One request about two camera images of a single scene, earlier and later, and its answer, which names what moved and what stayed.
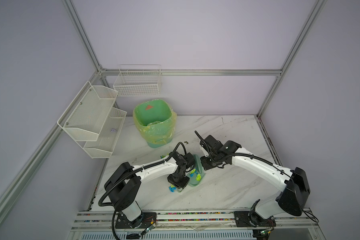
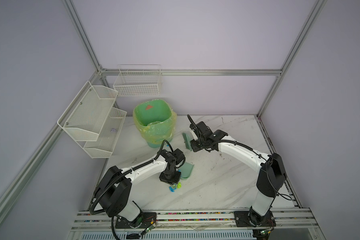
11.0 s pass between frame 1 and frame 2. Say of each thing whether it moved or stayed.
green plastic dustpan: moved
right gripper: moved
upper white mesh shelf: stayed
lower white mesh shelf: stayed
